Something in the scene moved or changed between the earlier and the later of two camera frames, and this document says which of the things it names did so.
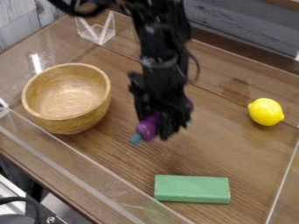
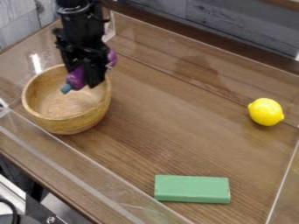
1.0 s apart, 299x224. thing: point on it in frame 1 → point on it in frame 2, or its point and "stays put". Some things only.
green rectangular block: (193, 189) stays put
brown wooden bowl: (69, 95) stays put
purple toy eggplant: (148, 127) → (77, 78)
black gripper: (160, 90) → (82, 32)
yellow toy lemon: (266, 112) stays put
